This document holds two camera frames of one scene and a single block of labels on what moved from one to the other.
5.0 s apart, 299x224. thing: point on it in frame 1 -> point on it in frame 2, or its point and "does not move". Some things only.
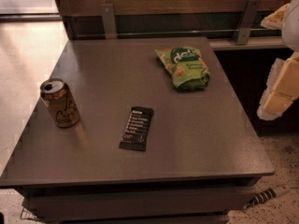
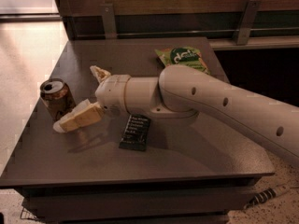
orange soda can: x=57 y=95 does not move
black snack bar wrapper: x=136 y=131 does not move
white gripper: x=291 y=27 -> x=111 y=94
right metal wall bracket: x=243 y=28 does not move
